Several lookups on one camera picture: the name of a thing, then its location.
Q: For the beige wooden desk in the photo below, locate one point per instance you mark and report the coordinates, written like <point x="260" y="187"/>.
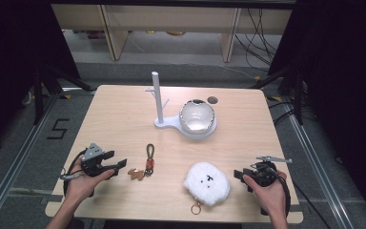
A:
<point x="171" y="19"/>

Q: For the small brown round disc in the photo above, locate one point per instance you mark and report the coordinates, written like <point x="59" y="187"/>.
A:
<point x="212" y="100"/>

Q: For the person's left hand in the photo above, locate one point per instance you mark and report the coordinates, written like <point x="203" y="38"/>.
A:
<point x="82" y="184"/>

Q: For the white key stand with tray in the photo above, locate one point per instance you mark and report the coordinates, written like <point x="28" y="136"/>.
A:
<point x="158" y="98"/>

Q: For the aluminium floor rail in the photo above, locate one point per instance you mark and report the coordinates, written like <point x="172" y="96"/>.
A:
<point x="321" y="178"/>
<point x="9" y="171"/>

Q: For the white fluffy pouch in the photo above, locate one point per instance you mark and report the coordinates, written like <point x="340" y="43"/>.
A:
<point x="207" y="183"/>

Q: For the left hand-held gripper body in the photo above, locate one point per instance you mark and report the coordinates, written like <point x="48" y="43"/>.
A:
<point x="92" y="159"/>

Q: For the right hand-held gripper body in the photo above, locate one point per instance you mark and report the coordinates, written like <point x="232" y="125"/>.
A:
<point x="262" y="175"/>

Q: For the person's right hand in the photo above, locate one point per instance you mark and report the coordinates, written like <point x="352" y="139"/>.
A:
<point x="268" y="194"/>

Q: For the black metal stand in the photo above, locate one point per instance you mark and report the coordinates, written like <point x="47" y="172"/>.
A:
<point x="297" y="95"/>
<point x="38" y="95"/>

